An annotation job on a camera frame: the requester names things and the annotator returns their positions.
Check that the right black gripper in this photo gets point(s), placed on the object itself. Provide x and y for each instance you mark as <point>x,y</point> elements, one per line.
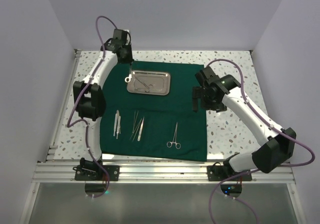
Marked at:
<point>198,92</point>

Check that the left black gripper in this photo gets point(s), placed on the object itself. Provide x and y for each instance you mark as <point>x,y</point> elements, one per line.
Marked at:
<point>130,59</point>

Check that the steel surgical scissors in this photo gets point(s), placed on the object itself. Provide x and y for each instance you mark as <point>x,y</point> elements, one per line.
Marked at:
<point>129,77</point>

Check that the dark green surgical cloth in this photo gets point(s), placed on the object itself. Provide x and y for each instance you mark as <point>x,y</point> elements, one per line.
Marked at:
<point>161,113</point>

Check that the steel ring-handle hemostat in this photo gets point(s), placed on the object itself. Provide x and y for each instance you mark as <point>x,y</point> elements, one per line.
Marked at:
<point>174,140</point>

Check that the thin steel tweezers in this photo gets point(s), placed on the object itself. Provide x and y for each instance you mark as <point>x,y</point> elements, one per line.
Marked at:
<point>135,130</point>
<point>135,119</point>

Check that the wide steel tweezers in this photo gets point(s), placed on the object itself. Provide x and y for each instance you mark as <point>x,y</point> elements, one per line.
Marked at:
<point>140,129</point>

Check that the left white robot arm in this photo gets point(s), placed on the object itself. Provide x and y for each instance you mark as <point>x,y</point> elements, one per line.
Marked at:
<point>90,105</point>

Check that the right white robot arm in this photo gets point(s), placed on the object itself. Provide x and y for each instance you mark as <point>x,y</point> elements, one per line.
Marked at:
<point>276,144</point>

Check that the steel instrument tray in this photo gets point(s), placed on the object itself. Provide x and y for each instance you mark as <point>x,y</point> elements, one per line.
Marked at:
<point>159,82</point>

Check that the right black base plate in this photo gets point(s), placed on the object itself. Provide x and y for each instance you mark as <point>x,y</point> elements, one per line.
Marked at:
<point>216,172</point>

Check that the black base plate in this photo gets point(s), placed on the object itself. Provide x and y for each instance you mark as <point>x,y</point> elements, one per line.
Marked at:
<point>216,172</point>
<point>83,174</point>

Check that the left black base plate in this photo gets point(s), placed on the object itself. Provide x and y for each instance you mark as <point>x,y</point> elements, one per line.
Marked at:
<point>83,174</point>

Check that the left side aluminium rail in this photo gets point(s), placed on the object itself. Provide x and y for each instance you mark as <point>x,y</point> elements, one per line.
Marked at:
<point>53,141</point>

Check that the aluminium mounting rail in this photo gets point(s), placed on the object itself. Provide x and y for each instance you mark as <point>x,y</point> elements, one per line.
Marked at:
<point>152,171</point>

